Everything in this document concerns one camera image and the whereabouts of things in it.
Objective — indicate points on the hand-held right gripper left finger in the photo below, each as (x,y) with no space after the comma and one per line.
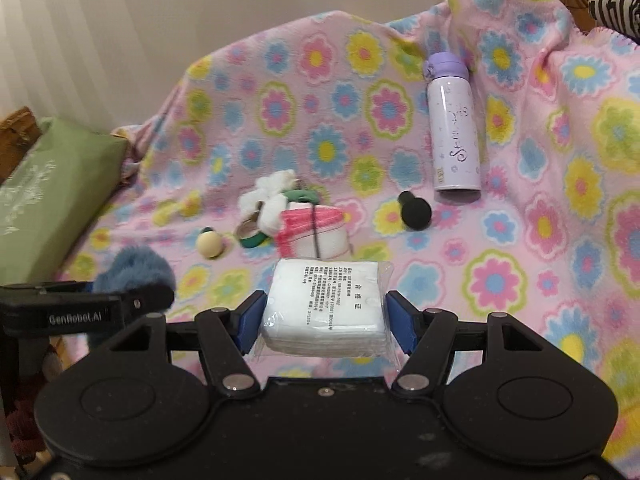
(252,320)

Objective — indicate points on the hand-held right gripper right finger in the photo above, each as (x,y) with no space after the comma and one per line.
(400,322)

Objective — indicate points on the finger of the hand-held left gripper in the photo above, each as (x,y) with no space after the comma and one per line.
(45,290)
(65,317)

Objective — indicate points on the white cotton pads packet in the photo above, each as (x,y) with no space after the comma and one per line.
(325,305)

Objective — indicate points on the green tape roll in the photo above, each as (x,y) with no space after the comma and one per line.
(252,241)

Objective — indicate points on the blue fluffy toy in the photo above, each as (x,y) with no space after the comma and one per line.
(135,270)

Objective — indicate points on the wooden ball with green stem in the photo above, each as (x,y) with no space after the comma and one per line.
(210,245)

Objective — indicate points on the pink white cloth bundle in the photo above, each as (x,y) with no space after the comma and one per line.
(315,235)

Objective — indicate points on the green printed cushion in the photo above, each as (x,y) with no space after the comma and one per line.
(50,200)

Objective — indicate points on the black round knob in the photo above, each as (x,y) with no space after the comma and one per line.
(417,215)

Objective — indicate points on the brown wicker basket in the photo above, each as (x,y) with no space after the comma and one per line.
(17,130)

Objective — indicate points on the purple white bottle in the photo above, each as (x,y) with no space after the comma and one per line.
(452,130)

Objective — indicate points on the pink floral fleece blanket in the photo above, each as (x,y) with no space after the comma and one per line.
(350,110)

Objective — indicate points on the zebra striped cloth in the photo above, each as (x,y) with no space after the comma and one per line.
(615,15)

